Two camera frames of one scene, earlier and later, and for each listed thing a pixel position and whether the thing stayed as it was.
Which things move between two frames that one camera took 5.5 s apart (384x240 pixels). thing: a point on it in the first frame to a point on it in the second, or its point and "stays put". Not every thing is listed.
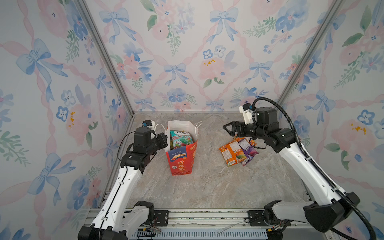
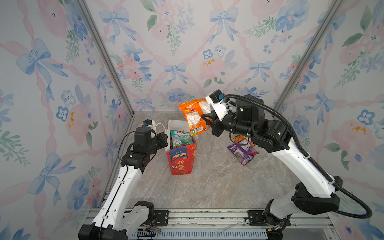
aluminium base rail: (220, 224) stays put
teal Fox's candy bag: (181, 138) stays put
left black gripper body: (157, 143) stays put
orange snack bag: (233, 152) to (193, 110)
